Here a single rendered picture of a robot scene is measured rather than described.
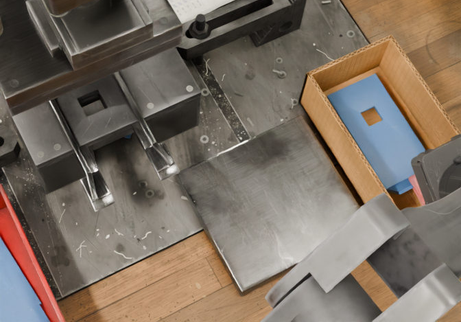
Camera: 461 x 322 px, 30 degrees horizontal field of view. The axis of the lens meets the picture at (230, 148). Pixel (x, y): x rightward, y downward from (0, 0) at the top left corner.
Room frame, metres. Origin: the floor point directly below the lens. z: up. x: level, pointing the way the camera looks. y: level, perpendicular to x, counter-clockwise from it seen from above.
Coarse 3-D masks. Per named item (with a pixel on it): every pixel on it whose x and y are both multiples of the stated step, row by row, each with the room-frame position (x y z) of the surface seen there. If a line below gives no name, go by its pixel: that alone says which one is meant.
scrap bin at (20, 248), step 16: (0, 192) 0.32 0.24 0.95; (0, 208) 0.32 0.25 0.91; (0, 224) 0.30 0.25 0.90; (16, 224) 0.29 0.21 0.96; (16, 240) 0.28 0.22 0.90; (16, 256) 0.27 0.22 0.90; (32, 256) 0.25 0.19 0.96; (32, 272) 0.25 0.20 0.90; (32, 288) 0.23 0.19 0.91; (48, 288) 0.22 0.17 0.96; (48, 304) 0.22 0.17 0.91; (64, 320) 0.19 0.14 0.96
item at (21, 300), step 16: (0, 256) 0.26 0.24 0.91; (0, 272) 0.24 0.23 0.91; (16, 272) 0.25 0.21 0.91; (0, 288) 0.23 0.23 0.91; (16, 288) 0.23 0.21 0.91; (0, 304) 0.21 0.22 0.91; (16, 304) 0.21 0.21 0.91; (32, 304) 0.21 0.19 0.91; (0, 320) 0.19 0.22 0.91; (16, 320) 0.20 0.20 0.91; (32, 320) 0.20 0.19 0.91; (48, 320) 0.20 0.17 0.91
